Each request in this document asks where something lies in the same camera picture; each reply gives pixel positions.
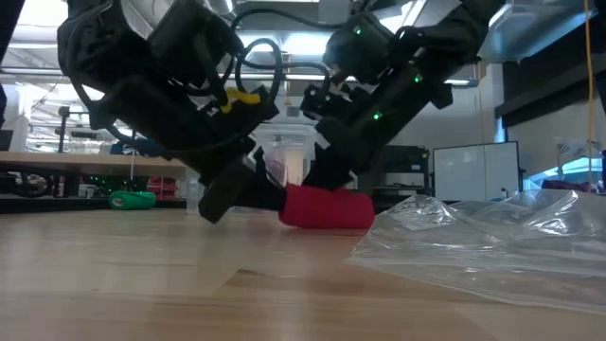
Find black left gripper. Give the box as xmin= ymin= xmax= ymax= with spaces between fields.
xmin=89 ymin=77 xmax=289 ymax=224

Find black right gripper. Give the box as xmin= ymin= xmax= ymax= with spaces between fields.
xmin=302 ymin=117 xmax=395 ymax=190

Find red elastic bandage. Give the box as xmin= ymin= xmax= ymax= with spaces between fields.
xmin=277 ymin=183 xmax=377 ymax=231

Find clear plastic zip bag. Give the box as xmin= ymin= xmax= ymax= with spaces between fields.
xmin=347 ymin=188 xmax=606 ymax=316

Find green bandage roll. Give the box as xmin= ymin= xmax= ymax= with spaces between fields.
xmin=108 ymin=189 xmax=158 ymax=211

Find clear plastic storage box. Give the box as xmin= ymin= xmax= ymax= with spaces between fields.
xmin=185 ymin=123 xmax=320 ymax=214

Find black shelving unit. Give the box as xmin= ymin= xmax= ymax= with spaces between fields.
xmin=372 ymin=143 xmax=434 ymax=206

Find red storage bins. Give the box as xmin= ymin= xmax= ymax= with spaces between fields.
xmin=148 ymin=175 xmax=183 ymax=202

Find white cabinet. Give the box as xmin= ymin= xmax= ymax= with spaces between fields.
xmin=432 ymin=140 xmax=523 ymax=203

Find wooden workbench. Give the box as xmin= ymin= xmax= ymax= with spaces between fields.
xmin=0 ymin=150 xmax=190 ymax=179

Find purple bag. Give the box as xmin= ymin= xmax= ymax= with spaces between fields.
xmin=540 ymin=178 xmax=598 ymax=193

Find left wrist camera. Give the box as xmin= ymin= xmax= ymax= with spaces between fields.
xmin=215 ymin=84 xmax=282 ymax=144

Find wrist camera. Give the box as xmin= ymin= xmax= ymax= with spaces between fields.
xmin=215 ymin=84 xmax=282 ymax=144
xmin=299 ymin=81 xmax=362 ymax=122

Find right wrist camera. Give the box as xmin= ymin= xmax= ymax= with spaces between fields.
xmin=299 ymin=81 xmax=362 ymax=122

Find black camera rig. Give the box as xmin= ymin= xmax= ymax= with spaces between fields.
xmin=57 ymin=105 xmax=71 ymax=154

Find black aluminium table frame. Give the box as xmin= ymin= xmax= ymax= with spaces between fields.
xmin=0 ymin=195 xmax=394 ymax=215

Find hanging yellow cable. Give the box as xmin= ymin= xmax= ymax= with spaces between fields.
xmin=582 ymin=0 xmax=597 ymax=193

